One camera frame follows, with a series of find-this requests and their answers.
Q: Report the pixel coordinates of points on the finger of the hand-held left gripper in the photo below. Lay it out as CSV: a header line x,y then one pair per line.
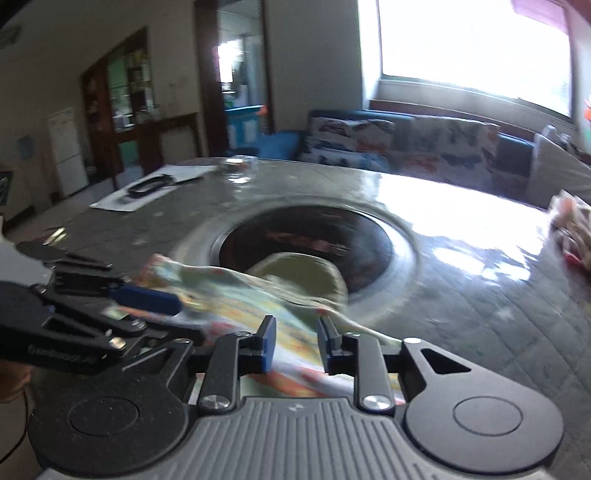
x,y
147,299
92,318

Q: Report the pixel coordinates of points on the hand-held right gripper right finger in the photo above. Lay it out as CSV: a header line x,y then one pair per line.
x,y
326,344

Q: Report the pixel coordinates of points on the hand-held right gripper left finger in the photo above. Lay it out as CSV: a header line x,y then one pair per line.
x,y
269,344

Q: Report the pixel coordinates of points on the striped patterned baby cardigan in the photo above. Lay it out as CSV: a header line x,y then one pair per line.
x,y
240,295

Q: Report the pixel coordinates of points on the white paper sheet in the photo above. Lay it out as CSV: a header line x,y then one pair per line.
x,y
152,189

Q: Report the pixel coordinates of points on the clear plastic box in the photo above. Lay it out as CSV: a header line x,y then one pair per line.
x,y
238,170

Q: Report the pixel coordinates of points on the white refrigerator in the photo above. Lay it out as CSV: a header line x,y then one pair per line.
x,y
67,152

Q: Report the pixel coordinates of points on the wooden display cabinet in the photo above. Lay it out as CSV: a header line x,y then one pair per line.
x,y
117,106

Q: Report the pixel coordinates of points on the blue cabinet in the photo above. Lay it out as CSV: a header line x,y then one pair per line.
x,y
244,124

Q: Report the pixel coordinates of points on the butterfly print cushion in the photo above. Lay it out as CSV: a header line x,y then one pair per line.
x,y
448,147
348,138

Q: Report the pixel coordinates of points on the blue sofa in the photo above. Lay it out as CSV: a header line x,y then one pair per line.
x,y
512,152

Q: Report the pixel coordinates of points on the white plastic bag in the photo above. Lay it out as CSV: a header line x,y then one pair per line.
x,y
572,226

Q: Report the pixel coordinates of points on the grey pillow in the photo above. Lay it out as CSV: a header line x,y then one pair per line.
x,y
561,170

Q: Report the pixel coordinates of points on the window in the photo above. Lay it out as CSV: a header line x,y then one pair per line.
x,y
471,46

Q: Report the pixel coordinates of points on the black rectangular frame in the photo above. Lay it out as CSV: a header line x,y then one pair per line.
x,y
147,185

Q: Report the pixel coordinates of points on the dark wooden door frame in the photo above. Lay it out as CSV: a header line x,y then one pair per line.
x,y
207,78

